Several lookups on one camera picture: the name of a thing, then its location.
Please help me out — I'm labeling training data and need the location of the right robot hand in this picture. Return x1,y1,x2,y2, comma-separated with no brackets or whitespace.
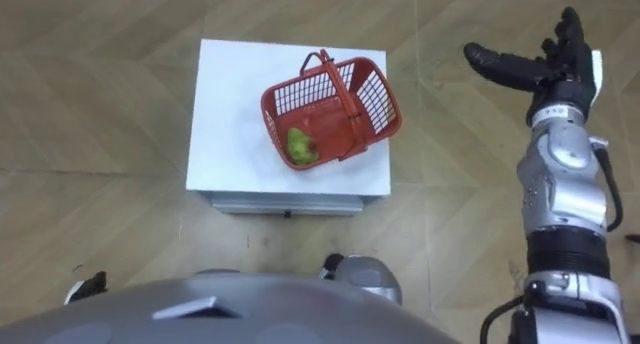
463,6,604,129

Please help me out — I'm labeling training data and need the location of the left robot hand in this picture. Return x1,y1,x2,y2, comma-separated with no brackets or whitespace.
63,270,109,306

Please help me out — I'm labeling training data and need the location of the robot body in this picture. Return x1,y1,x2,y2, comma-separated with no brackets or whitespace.
0,272,464,344

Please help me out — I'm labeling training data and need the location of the red plastic shopping basket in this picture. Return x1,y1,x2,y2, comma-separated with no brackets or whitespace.
260,48,403,172

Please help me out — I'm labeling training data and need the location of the white cabinet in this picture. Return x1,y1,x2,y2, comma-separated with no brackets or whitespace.
185,38,392,219

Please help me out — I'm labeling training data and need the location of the green soft toy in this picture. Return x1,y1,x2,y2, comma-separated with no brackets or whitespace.
286,127,320,166

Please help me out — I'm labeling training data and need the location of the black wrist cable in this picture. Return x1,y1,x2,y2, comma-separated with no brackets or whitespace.
591,138,624,233

